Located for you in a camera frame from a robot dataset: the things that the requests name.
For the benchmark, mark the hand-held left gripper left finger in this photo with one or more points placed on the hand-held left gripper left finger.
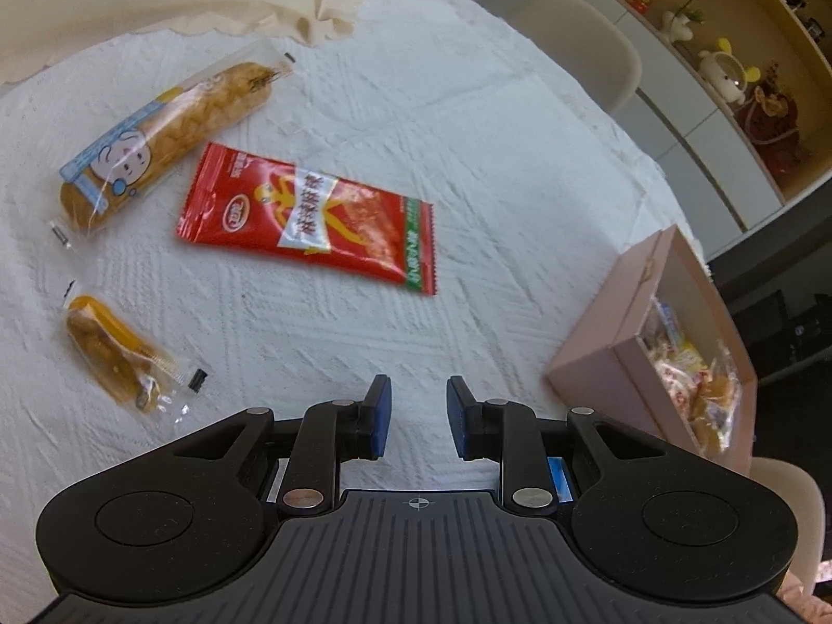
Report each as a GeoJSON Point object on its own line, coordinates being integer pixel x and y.
{"type": "Point", "coordinates": [380, 416]}

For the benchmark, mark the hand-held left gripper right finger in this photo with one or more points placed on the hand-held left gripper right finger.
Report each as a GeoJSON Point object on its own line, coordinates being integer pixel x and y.
{"type": "Point", "coordinates": [458, 416]}

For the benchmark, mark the pink cardboard box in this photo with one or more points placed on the pink cardboard box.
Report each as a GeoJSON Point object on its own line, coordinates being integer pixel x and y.
{"type": "Point", "coordinates": [598, 364]}

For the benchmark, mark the clear cracker packet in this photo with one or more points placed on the clear cracker packet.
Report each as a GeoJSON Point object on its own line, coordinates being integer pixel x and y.
{"type": "Point", "coordinates": [673, 374]}

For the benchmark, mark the red snack packet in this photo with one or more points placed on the red snack packet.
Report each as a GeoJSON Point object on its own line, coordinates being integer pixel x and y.
{"type": "Point", "coordinates": [260, 208]}

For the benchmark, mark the gold panda snack packet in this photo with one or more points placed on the gold panda snack packet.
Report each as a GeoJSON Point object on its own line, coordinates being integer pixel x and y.
{"type": "Point", "coordinates": [715, 403]}

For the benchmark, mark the short pastry packet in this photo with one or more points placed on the short pastry packet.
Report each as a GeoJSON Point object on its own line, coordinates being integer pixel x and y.
{"type": "Point", "coordinates": [107, 351]}

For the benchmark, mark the long pastry packet blue label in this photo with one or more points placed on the long pastry packet blue label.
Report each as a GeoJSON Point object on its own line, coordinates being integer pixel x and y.
{"type": "Point", "coordinates": [175, 130]}

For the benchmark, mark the white textured tablecloth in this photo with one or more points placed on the white textured tablecloth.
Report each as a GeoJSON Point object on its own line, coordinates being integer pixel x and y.
{"type": "Point", "coordinates": [455, 143]}

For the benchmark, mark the beige dining chair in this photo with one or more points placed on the beige dining chair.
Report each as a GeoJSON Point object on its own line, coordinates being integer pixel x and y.
{"type": "Point", "coordinates": [786, 520]}
{"type": "Point", "coordinates": [578, 45]}

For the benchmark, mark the black appliance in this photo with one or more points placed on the black appliance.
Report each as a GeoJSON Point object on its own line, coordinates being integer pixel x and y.
{"type": "Point", "coordinates": [796, 331]}

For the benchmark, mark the brown plush toy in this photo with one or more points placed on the brown plush toy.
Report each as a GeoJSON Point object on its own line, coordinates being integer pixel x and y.
{"type": "Point", "coordinates": [773, 117]}

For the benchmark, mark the white toy yellow ears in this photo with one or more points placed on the white toy yellow ears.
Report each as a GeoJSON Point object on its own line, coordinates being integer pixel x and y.
{"type": "Point", "coordinates": [725, 68]}

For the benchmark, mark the white plush toy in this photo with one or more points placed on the white plush toy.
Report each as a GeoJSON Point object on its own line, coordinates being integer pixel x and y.
{"type": "Point", "coordinates": [681, 25]}

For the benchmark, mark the cream cartoon printed bag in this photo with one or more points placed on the cream cartoon printed bag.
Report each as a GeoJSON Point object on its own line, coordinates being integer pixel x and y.
{"type": "Point", "coordinates": [162, 0]}

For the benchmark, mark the white wall cabinet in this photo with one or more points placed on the white wall cabinet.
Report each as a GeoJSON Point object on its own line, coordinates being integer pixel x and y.
{"type": "Point", "coordinates": [689, 143]}

